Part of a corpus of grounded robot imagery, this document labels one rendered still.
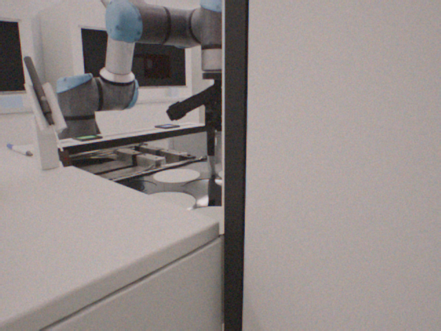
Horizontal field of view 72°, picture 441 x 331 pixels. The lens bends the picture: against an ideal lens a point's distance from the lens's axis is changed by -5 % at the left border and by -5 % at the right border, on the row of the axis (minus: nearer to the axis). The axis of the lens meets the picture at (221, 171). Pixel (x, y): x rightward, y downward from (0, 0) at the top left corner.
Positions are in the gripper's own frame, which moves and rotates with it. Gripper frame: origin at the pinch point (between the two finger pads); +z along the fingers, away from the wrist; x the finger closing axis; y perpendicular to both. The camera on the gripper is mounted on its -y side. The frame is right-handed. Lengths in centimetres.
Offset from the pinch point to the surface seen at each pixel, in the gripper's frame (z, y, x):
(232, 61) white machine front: -19.8, 3.1, -39.4
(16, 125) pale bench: 18, -189, 221
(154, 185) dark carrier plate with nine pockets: 1.3, -10.7, -7.6
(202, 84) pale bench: -15, -25, 465
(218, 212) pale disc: 1.3, 1.9, -21.1
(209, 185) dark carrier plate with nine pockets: 1.3, 0.0, -7.6
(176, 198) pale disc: 1.3, -5.4, -14.7
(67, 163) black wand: -7.3, -19.7, -23.4
